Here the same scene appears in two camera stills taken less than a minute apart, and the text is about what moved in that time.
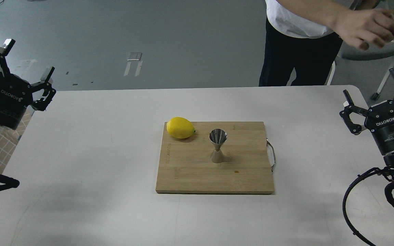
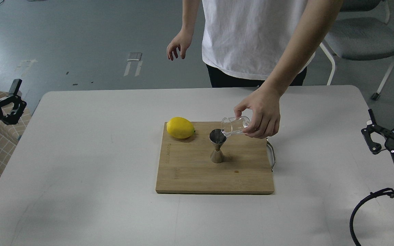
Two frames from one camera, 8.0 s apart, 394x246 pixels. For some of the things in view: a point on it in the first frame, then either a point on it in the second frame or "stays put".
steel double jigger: x=217 y=136 stays put
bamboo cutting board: x=184 y=165 stays put
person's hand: x=367 y=27 → x=264 y=103
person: x=304 y=36 → x=243 y=41
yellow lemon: x=180 y=127 stays put
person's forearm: x=328 y=13 → x=317 y=22
